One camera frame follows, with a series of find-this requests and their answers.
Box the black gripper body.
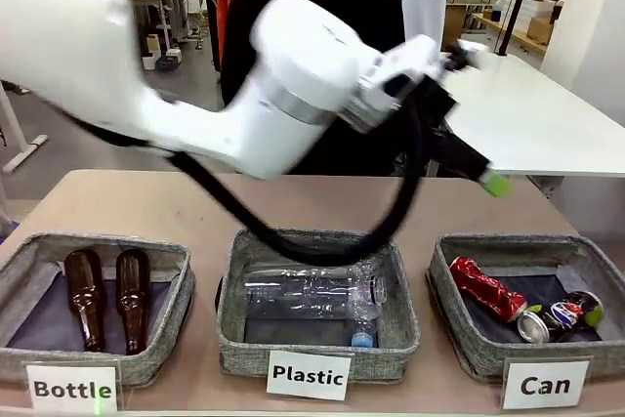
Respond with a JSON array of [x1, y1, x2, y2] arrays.
[[427, 119, 492, 180]]

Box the red crushed soda can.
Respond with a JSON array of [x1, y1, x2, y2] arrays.
[[448, 255, 529, 323]]

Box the dark crushed soda can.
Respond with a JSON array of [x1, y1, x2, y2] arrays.
[[516, 289, 605, 343]]

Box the large clear plastic bottle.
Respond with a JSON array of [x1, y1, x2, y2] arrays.
[[241, 258, 390, 335]]

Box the brown glass bottle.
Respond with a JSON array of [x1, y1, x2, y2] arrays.
[[62, 249, 108, 353], [114, 249, 152, 355]]

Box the grey fabric basket labelled Can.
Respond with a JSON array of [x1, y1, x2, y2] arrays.
[[427, 232, 625, 382]]

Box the white Can label sign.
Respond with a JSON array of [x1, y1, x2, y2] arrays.
[[501, 359, 592, 410]]

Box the grey fabric basket labelled Plastic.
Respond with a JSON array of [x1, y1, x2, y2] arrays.
[[214, 227, 422, 384]]

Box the grey fabric basket labelled Bottle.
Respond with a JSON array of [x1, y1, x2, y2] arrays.
[[0, 232, 196, 387]]

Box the white table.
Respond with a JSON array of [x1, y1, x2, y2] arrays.
[[429, 50, 625, 180]]

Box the wooden workbench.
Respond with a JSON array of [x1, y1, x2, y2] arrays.
[[471, 11, 548, 55]]

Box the small cardboard box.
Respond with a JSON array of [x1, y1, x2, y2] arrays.
[[526, 16, 556, 45]]

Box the person in black top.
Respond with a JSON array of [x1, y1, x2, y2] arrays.
[[220, 0, 409, 177]]

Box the small blue-capped plastic bottle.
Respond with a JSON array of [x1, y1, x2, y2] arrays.
[[349, 309, 383, 349]]

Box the white Plastic label sign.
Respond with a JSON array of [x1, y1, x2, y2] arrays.
[[266, 349, 353, 401]]

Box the white table leg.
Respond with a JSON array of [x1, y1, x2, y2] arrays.
[[2, 82, 50, 174]]

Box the white Bottle label sign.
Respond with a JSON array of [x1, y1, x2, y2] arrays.
[[24, 360, 121, 413]]

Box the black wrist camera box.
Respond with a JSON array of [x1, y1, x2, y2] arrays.
[[420, 79, 461, 121]]

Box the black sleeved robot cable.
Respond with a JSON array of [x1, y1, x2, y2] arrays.
[[67, 94, 427, 268]]

